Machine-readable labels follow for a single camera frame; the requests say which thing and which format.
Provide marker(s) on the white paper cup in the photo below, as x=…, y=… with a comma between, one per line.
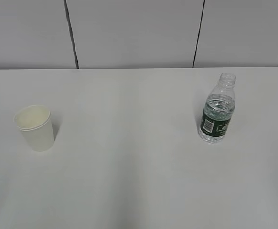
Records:
x=34, y=123

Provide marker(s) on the clear water bottle green label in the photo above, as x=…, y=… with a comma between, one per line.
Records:
x=218, y=110

